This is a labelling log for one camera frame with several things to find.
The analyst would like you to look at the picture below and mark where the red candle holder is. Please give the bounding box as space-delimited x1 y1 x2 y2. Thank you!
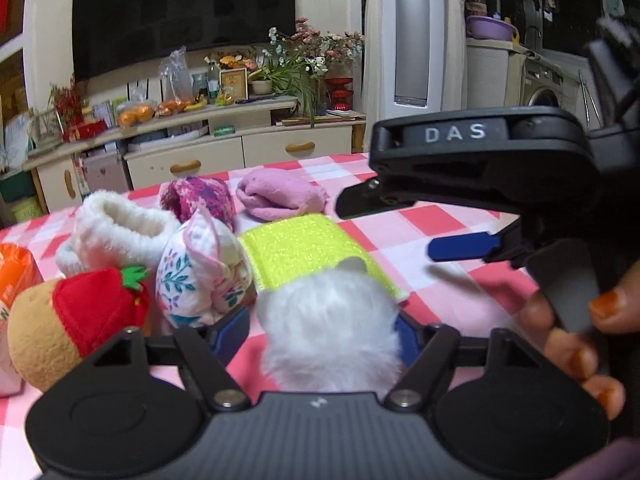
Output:
326 77 354 112

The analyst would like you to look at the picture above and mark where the purple knitted hat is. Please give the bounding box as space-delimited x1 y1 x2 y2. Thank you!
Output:
158 176 235 232

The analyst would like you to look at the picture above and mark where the pink cloth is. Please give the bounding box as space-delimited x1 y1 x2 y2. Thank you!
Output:
235 168 329 222

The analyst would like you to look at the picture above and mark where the orange snack packet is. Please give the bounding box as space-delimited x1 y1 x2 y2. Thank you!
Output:
0 243 42 398

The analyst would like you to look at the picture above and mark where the bear plush strawberry hat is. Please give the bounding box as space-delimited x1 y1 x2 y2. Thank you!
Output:
8 266 151 392

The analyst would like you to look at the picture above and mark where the pink storage box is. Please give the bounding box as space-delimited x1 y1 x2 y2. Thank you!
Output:
84 152 131 193

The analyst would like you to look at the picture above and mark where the floral fabric bundle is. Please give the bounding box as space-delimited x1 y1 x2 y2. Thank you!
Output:
155 207 254 328

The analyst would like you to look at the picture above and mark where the bag of oranges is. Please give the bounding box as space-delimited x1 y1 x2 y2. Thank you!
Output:
117 103 155 128

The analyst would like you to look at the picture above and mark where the black television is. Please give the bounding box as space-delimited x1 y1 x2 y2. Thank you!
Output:
72 0 296 80

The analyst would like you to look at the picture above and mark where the washing machine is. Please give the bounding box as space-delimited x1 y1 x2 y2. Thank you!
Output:
521 55 564 107

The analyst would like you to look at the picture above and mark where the flower bouquet in vase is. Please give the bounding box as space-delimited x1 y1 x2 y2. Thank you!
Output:
248 18 364 122

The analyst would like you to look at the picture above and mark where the white standing air conditioner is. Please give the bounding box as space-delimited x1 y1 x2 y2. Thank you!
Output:
381 0 447 119

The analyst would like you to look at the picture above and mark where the purple plastic basin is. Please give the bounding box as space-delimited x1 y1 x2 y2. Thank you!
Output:
466 15 516 41

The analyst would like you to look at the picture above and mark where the framed picture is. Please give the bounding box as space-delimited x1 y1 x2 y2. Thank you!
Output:
219 68 248 102

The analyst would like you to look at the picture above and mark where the yellow green cleaning pad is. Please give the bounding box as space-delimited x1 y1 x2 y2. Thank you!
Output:
239 214 408 302

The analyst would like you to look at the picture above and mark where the white fluffy plush toy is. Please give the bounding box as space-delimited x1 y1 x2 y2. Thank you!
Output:
256 257 402 399

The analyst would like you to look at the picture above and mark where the person right hand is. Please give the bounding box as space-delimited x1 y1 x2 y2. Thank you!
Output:
520 264 639 420

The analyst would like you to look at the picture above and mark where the red white checkered tablecloth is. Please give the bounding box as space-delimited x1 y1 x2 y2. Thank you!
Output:
0 152 551 480

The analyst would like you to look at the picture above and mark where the cream tv cabinet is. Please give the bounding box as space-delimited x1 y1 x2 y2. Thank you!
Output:
23 98 366 212

